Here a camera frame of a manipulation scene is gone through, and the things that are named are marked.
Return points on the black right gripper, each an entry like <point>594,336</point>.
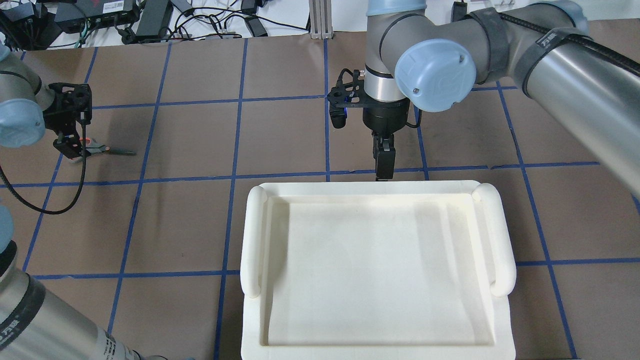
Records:
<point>384,118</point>

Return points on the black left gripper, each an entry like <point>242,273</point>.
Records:
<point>68,145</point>

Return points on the grey orange scissors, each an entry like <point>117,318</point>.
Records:
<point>102,150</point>

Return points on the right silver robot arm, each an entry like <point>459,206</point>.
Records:
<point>545,48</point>

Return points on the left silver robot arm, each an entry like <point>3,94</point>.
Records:
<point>36,324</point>

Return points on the white plastic tray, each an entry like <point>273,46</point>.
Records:
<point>400,270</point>

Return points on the black power brick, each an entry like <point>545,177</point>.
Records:
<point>154,21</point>

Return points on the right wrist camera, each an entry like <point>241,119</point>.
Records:
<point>348,92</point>

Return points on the aluminium frame post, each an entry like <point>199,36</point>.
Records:
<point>321,27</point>

